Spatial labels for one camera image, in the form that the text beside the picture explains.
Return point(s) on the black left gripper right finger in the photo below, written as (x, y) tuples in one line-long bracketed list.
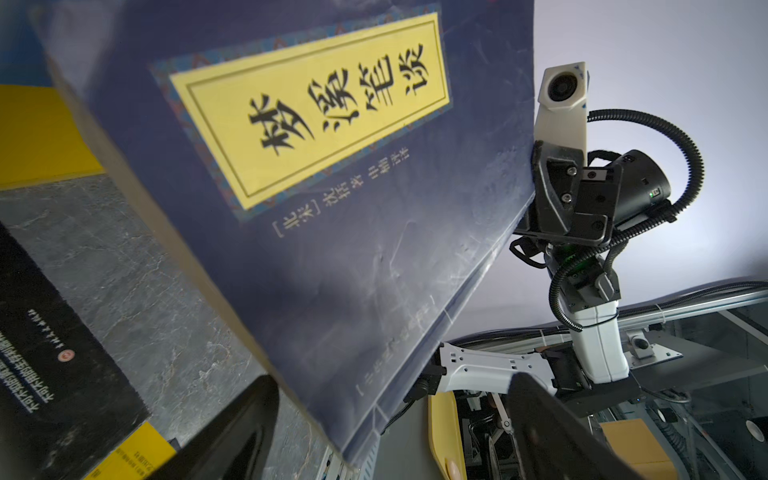
[(551, 443)]

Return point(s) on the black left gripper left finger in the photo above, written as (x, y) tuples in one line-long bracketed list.
[(236, 443)]

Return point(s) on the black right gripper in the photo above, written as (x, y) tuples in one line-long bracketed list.
[(574, 203)]

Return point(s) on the yellow cartoon cover book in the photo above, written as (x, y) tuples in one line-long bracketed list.
[(137, 457)]

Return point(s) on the black book orange title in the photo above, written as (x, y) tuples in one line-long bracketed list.
[(65, 403)]

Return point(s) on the blue book of fan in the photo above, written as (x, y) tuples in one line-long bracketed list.
[(335, 176)]

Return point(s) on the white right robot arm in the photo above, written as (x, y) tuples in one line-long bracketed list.
[(585, 276)]

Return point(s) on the yellow wooden bookshelf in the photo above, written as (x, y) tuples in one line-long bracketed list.
[(40, 143)]

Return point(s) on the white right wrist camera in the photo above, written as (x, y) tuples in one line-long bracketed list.
[(563, 108)]

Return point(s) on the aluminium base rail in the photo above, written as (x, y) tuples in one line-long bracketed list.
[(660, 312)]

